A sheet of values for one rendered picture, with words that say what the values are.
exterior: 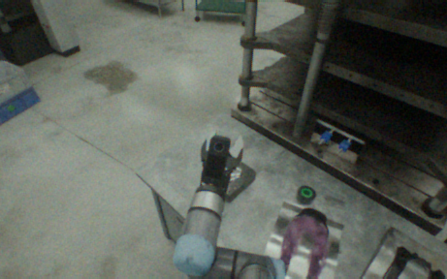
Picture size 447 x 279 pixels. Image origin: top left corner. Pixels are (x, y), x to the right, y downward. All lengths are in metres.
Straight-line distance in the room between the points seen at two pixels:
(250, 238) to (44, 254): 1.62
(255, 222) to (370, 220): 0.53
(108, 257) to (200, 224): 1.75
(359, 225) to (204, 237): 1.02
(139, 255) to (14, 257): 0.87
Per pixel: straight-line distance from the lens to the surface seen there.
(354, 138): 1.62
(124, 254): 2.26
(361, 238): 1.44
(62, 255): 2.42
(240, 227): 1.33
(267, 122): 1.84
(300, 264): 1.21
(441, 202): 1.62
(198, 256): 0.55
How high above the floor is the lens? 1.97
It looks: 44 degrees down
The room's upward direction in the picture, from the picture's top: straight up
